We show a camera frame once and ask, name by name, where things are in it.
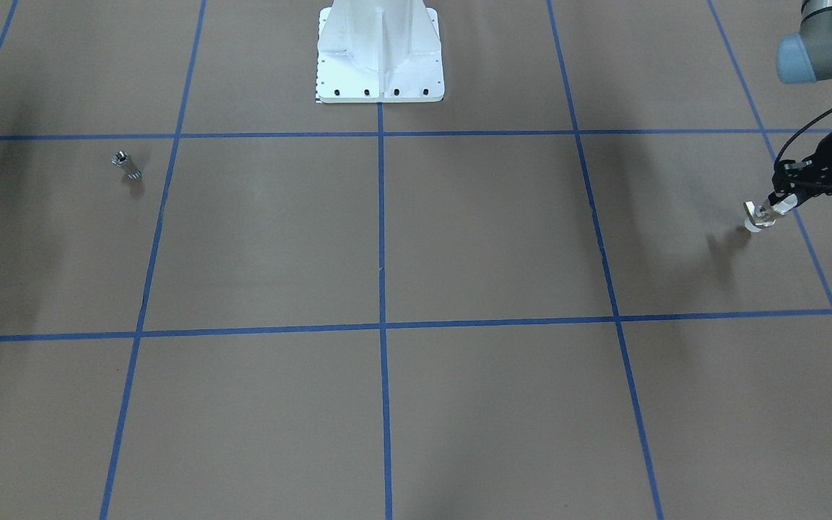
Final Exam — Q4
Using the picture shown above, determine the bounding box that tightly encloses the white PPR valve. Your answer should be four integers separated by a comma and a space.
743, 201, 782, 233

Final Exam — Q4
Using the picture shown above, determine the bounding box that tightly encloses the white camera stand column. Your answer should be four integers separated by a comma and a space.
315, 1, 446, 103

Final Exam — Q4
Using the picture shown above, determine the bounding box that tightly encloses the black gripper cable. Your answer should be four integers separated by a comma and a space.
775, 79, 832, 174

